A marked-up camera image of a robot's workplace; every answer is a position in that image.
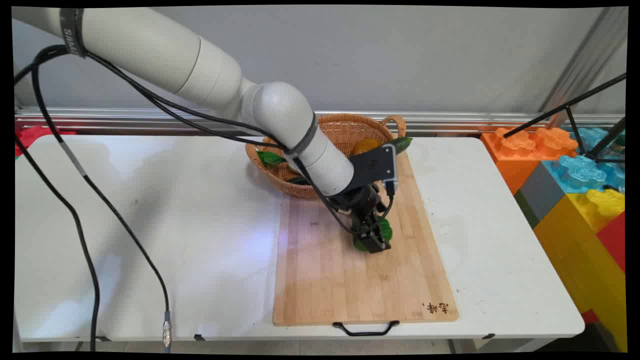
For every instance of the bamboo cutting board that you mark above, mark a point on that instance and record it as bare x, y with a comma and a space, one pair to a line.
340, 285

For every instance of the dark green cucumber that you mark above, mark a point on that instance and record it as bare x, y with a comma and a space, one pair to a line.
385, 230

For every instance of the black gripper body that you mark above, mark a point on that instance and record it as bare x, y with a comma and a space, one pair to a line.
357, 200

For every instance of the black tripod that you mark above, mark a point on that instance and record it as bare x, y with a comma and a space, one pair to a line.
566, 106

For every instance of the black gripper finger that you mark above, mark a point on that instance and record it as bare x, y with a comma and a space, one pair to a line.
379, 242
362, 225

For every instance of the aluminium frame rail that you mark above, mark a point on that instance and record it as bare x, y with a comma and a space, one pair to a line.
125, 120

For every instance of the orange foam block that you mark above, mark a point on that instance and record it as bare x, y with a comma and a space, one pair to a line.
510, 160

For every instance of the green leafy vegetable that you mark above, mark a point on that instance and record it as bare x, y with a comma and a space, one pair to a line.
270, 159

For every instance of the grey foam block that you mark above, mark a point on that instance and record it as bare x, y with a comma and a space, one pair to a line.
542, 192

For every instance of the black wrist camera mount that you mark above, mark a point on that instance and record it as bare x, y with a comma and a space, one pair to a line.
375, 165

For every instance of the flat red foam block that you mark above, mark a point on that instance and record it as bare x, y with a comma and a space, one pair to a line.
35, 136

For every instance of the blue foam block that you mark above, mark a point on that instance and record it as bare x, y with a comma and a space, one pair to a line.
580, 172

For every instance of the orange round fruit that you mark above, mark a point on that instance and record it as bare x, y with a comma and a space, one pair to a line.
365, 146

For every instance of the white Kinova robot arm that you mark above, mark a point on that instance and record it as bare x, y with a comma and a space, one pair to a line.
150, 50

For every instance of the large red foam block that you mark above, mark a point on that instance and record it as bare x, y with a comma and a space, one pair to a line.
615, 240

